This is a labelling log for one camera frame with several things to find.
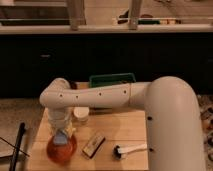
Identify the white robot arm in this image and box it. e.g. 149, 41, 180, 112
40, 76, 206, 171

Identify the wooden block eraser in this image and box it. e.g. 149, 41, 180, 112
82, 132, 105, 158

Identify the white handled dish brush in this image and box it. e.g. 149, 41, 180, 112
113, 144, 147, 159

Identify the red orange bowl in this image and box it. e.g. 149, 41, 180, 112
46, 135, 77, 165

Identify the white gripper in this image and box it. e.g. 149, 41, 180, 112
48, 108, 73, 137

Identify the black pole on left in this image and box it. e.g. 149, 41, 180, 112
9, 122, 25, 171

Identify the blue sponge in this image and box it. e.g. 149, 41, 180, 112
53, 131, 68, 145

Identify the white lidded jar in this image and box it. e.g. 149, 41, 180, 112
73, 107, 90, 122

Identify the green plastic tray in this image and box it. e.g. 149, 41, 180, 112
89, 73, 136, 88

